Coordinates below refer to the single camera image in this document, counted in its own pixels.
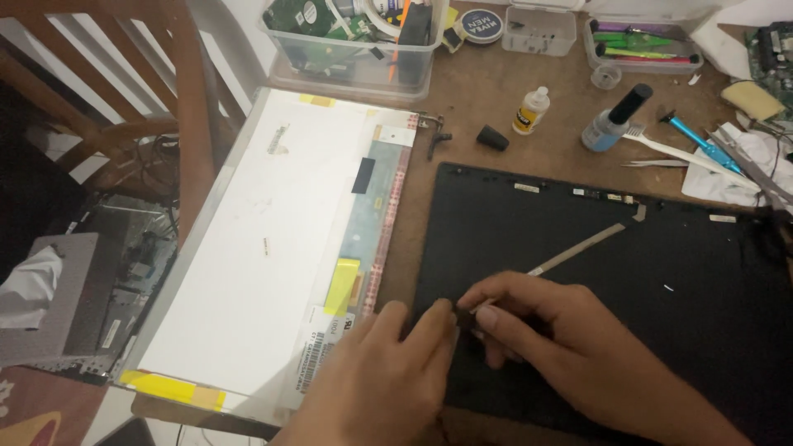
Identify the white brush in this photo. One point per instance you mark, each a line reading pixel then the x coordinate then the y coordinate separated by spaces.
pixel 681 155

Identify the brown patterned rug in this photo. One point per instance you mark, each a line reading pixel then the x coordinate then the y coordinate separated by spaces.
pixel 43 406

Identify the small metal screen hinge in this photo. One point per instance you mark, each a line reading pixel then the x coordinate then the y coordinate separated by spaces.
pixel 437 139

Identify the small clear screw box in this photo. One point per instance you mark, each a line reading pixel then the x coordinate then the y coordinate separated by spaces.
pixel 539 31

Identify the black laptop lid cover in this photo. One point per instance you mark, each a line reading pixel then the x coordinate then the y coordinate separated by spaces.
pixel 619 322

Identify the person's right hand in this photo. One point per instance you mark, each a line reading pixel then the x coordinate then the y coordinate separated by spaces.
pixel 576 347

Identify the blue screwdriver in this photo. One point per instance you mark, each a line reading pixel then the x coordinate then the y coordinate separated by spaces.
pixel 700 141

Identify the white crumpled tissue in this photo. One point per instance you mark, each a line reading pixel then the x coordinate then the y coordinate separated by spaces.
pixel 28 288

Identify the round dark blue tin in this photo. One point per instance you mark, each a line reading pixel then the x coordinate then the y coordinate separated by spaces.
pixel 482 26

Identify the black rubber cap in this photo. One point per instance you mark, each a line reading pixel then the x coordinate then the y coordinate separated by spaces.
pixel 492 138

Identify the clear tray of tools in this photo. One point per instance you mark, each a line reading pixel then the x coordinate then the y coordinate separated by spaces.
pixel 641 46

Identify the white cloth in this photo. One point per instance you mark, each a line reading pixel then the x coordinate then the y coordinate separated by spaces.
pixel 712 183

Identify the brown wooden chair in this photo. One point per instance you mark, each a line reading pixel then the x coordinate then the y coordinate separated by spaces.
pixel 124 93

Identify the green circuit board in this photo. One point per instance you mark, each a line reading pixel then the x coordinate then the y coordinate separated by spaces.
pixel 774 56

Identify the grey bottle with black cap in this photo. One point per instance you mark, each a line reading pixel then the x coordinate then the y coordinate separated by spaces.
pixel 610 124

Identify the small clear plastic cap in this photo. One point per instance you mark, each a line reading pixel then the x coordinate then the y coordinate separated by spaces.
pixel 606 77

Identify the white yellow-label glue bottle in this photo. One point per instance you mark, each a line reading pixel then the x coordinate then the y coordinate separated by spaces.
pixel 531 111

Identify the yellow sponge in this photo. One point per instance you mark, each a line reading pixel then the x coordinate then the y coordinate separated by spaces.
pixel 753 99

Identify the clear bin of electronic parts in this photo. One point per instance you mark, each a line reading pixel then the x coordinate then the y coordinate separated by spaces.
pixel 353 43

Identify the person's left hand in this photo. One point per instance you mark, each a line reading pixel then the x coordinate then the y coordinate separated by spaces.
pixel 378 384

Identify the long metal hinge bracket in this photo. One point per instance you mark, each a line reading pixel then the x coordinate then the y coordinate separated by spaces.
pixel 753 170

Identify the white paper sheet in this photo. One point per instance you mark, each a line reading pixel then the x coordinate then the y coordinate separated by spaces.
pixel 718 43

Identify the yellow and black small part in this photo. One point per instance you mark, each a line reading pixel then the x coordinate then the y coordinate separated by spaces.
pixel 452 34

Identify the silver tweezers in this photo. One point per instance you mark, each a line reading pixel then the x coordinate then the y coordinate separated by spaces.
pixel 656 163

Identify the grey laptop base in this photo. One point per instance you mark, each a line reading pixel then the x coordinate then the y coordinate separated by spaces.
pixel 80 297

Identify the white laptop screen panel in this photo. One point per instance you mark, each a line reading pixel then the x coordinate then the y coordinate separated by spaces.
pixel 260 248

